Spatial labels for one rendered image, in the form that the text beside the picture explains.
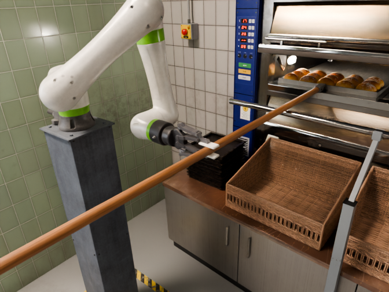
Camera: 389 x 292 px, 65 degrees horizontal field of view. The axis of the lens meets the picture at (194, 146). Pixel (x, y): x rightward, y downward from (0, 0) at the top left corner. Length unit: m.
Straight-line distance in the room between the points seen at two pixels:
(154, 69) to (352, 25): 0.98
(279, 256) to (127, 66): 1.55
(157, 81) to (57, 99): 0.39
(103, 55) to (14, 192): 1.24
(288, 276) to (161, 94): 1.11
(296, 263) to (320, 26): 1.19
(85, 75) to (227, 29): 1.19
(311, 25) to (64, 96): 1.26
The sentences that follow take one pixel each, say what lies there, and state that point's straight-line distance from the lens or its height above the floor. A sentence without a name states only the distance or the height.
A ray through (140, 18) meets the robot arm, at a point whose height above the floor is 1.61.
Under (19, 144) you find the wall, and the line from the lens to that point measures 2.02.
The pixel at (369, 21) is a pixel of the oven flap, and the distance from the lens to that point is 1.73.
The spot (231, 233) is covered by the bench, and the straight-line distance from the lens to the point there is 1.83.
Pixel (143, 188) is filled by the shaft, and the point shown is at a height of 1.20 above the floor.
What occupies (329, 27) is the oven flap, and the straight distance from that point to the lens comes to 1.78.
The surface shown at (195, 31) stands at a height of 1.46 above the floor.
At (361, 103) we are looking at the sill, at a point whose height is 1.16.
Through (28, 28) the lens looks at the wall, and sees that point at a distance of 1.95.
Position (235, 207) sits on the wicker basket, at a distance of 1.77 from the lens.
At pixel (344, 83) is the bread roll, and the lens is 1.88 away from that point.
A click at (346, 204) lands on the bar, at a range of 1.31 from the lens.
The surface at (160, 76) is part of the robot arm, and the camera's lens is 1.27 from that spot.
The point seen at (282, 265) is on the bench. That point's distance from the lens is 1.75.
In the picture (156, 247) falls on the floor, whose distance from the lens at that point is 2.43.
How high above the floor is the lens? 1.67
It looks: 26 degrees down
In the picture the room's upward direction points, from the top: 2 degrees counter-clockwise
